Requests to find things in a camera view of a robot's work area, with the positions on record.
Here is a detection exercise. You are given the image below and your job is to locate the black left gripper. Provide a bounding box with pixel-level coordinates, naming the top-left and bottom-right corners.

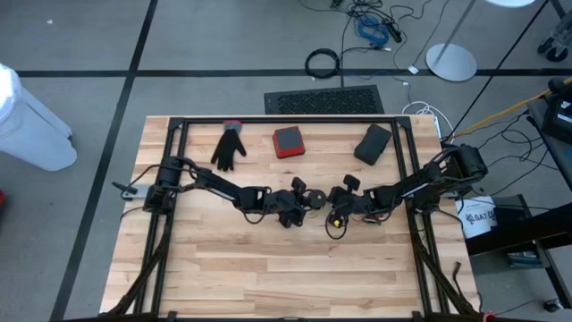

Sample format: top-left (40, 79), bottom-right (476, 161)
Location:
top-left (263, 190), bottom-right (317, 229)

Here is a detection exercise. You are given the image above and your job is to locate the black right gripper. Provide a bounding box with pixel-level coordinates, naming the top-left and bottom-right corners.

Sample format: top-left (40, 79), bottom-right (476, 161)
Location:
top-left (324, 187), bottom-right (374, 216)

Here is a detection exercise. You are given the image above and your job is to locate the black spool for yellow cord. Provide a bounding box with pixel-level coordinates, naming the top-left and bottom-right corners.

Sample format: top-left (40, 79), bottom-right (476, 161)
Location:
top-left (307, 189), bottom-right (328, 211)

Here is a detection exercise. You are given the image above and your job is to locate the red box with dark lid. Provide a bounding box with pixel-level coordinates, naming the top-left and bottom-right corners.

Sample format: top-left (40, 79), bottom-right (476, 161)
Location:
top-left (272, 126), bottom-right (307, 159)

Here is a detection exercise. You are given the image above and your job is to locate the black pouch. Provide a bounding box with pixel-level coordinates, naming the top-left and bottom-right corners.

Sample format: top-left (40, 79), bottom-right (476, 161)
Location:
top-left (353, 123), bottom-right (393, 166)

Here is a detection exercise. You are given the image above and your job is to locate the black glove with red cuff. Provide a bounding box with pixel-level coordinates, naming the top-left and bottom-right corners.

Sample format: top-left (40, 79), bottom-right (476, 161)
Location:
top-left (210, 119), bottom-right (248, 173)

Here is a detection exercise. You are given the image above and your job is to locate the black floor vent grate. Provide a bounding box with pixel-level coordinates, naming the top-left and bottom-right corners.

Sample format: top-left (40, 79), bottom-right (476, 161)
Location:
top-left (263, 84), bottom-right (386, 116)

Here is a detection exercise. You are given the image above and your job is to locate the black power strip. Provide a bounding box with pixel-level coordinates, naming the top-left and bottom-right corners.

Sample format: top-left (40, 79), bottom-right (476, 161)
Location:
top-left (382, 17), bottom-right (404, 44)

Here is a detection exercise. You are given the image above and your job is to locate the small black box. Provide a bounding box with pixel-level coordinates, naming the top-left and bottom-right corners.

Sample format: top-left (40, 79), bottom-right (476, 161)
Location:
top-left (491, 194), bottom-right (533, 227)

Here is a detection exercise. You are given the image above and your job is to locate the silver lamp stand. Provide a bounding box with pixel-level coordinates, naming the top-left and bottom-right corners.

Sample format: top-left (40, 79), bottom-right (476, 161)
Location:
top-left (425, 0), bottom-right (537, 83)

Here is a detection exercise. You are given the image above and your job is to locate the black side desk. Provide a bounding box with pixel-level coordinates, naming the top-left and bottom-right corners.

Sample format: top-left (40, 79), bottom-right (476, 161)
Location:
top-left (464, 96), bottom-right (572, 309)

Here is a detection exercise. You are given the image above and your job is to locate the black desk device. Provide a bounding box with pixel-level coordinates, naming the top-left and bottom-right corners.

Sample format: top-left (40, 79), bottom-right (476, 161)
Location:
top-left (548, 76), bottom-right (572, 145)

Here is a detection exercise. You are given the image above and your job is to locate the cart with black casters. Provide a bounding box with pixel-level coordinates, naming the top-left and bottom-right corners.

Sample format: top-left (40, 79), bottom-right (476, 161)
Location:
top-left (535, 0), bottom-right (572, 64)

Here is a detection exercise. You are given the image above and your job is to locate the white trash bin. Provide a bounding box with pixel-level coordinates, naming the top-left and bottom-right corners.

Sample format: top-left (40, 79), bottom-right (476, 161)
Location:
top-left (0, 62), bottom-right (79, 173)

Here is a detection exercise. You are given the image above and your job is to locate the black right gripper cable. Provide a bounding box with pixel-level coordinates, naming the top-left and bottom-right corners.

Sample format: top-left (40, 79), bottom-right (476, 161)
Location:
top-left (324, 212), bottom-right (349, 241)

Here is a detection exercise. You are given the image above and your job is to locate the white floor cable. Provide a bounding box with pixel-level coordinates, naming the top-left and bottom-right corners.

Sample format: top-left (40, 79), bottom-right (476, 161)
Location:
top-left (400, 100), bottom-right (455, 135)

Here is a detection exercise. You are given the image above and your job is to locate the black metal table frame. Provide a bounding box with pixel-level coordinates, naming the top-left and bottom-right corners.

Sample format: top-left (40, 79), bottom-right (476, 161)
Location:
top-left (100, 114), bottom-right (482, 322)

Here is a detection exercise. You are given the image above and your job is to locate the coiled black floor cable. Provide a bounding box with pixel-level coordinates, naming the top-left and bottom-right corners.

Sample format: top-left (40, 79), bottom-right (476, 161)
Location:
top-left (304, 47), bottom-right (342, 81)

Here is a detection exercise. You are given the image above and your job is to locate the brown strap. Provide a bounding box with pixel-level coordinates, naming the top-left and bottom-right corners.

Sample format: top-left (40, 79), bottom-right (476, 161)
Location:
top-left (450, 260), bottom-right (465, 294)

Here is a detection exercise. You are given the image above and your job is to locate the blue floor cable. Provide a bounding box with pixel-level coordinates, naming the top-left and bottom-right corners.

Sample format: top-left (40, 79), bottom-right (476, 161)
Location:
top-left (355, 14), bottom-right (391, 47)

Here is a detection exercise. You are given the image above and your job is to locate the yellow floor cable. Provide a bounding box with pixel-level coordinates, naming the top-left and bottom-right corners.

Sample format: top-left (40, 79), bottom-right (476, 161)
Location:
top-left (453, 76), bottom-right (572, 138)

